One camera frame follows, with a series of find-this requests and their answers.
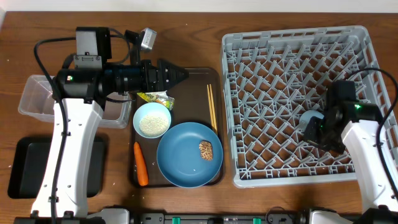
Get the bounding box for large blue plate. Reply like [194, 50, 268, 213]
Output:
[157, 122, 223, 188]

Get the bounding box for light blue rice bowl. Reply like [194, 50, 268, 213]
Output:
[133, 103, 172, 139]

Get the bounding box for wooden chopstick right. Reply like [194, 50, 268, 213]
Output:
[209, 84, 218, 135]

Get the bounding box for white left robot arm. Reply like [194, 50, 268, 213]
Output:
[15, 27, 188, 223]

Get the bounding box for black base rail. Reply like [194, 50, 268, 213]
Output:
[86, 205, 364, 224]

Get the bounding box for wooden chopstick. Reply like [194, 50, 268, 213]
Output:
[209, 84, 218, 135]
[206, 84, 217, 134]

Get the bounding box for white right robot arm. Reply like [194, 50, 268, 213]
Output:
[300, 80, 397, 223]

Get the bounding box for wooden chopstick left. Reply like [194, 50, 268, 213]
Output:
[206, 84, 217, 134]

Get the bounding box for orange carrot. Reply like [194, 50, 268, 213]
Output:
[134, 142, 149, 186]

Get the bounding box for brown shiitake mushroom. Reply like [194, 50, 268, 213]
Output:
[199, 141, 213, 161]

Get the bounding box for clear plastic bin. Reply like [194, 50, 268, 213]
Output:
[18, 75, 132, 129]

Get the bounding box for light blue cup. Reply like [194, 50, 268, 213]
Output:
[299, 110, 324, 131]

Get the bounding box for brown serving tray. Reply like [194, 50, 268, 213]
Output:
[131, 68, 224, 188]

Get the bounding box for grey dishwasher rack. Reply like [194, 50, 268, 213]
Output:
[221, 26, 391, 188]

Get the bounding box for black plastic bin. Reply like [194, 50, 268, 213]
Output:
[7, 136, 108, 199]

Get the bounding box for green snack wrapper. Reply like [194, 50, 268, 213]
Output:
[137, 91, 175, 111]

